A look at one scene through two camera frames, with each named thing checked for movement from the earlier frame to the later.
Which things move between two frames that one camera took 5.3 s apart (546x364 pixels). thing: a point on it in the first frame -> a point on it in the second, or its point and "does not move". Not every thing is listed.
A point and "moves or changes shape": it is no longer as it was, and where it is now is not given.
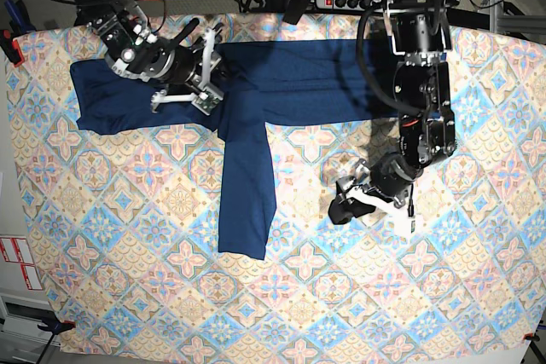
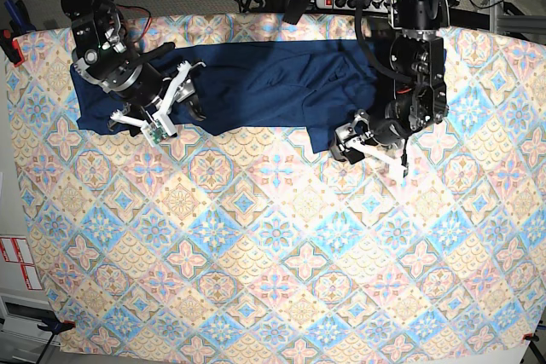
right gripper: (390, 178) -> (391, 128)
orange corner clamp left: (56, 326) does not move
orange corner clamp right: (532, 337) does not move
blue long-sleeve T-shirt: (267, 84) moves or changes shape
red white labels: (17, 250) does not move
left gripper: (177, 66) -> (148, 88)
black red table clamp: (20, 23) does not move
